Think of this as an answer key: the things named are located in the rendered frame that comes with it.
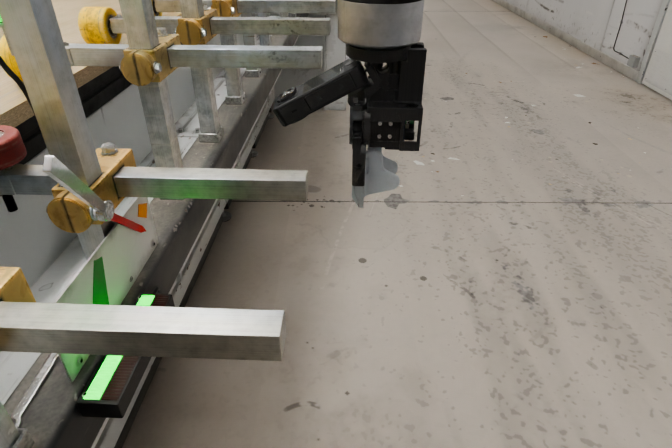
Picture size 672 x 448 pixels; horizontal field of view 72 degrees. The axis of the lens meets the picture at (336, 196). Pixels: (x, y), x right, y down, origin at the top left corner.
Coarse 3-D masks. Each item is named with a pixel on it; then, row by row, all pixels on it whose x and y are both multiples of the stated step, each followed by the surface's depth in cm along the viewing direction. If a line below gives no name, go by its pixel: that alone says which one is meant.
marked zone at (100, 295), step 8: (96, 264) 56; (96, 272) 56; (104, 272) 58; (96, 280) 56; (104, 280) 58; (96, 288) 56; (104, 288) 58; (96, 296) 56; (104, 296) 58; (104, 304) 58
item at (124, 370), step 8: (160, 296) 64; (168, 296) 64; (152, 304) 62; (160, 304) 62; (128, 360) 54; (136, 360) 54; (120, 368) 54; (128, 368) 54; (120, 376) 53; (128, 376) 53; (112, 384) 52; (120, 384) 52; (112, 392) 51; (120, 392) 51
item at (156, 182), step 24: (24, 168) 62; (144, 168) 62; (168, 168) 62; (192, 168) 62; (216, 168) 62; (0, 192) 61; (24, 192) 61; (48, 192) 61; (120, 192) 61; (144, 192) 61; (168, 192) 60; (192, 192) 60; (216, 192) 60; (240, 192) 60; (264, 192) 60; (288, 192) 60
